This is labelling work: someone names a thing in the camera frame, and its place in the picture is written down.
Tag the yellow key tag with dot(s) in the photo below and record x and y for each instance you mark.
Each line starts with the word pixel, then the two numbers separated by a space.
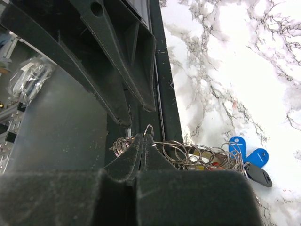
pixel 200 164

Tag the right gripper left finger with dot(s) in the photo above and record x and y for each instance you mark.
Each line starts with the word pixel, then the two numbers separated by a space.
pixel 103 197

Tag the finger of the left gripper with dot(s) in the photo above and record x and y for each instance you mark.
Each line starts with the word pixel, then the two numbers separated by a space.
pixel 126 41
pixel 88 67

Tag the metal disc with keyrings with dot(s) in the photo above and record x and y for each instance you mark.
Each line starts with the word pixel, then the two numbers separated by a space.
pixel 178 153

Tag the clear plastic bag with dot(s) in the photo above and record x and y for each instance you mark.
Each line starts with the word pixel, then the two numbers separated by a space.
pixel 29 78

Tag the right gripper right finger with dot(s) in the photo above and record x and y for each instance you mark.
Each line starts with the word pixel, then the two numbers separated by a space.
pixel 167 196

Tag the blue key tag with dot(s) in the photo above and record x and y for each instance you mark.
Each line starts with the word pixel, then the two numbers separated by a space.
pixel 238 144
pixel 258 157

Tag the black key tag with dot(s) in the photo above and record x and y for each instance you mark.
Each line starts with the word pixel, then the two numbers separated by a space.
pixel 258 175

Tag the red key tag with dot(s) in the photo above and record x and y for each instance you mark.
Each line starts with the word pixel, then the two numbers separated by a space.
pixel 216 165

